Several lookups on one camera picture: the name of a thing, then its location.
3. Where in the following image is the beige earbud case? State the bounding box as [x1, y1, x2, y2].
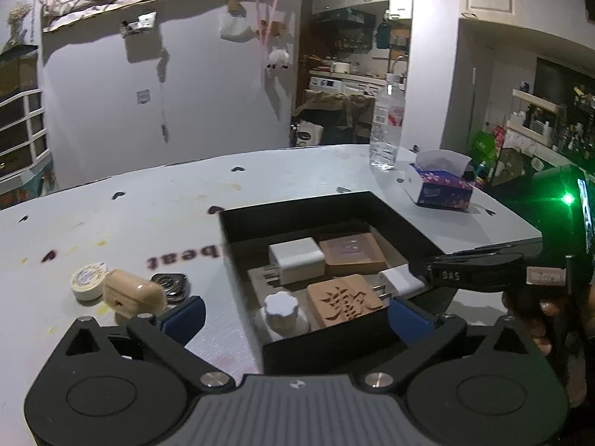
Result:
[103, 269, 167, 318]

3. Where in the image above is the black smartwatch body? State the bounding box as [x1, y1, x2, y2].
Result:
[150, 274, 191, 305]

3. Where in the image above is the white charger plug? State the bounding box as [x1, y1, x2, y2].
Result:
[375, 264, 427, 298]

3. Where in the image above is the round tape measure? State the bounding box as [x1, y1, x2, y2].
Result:
[71, 262, 108, 302]

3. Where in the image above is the black cardboard box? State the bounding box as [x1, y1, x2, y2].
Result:
[219, 191, 442, 375]

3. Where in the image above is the person right hand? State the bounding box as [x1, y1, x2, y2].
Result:
[501, 283, 594, 355]

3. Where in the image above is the carved wooden block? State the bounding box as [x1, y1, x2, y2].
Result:
[306, 275, 384, 330]

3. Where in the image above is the purple floral tissue box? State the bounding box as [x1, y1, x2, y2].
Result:
[403, 149, 474, 211]

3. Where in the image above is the white knob suction hook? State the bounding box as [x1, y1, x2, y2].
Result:
[254, 291, 310, 344]

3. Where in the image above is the white large power adapter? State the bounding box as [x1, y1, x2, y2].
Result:
[264, 237, 326, 286]

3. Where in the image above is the clear water bottle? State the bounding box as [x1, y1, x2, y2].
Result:
[369, 74, 405, 171]

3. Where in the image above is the white drawer cabinet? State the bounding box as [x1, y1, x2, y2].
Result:
[0, 89, 51, 179]

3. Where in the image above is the brown draped chair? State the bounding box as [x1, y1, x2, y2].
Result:
[292, 91, 375, 147]

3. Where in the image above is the white plush sheep toy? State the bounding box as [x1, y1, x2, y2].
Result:
[265, 48, 290, 72]

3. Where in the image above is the white wall socket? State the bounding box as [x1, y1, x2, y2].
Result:
[136, 90, 151, 105]

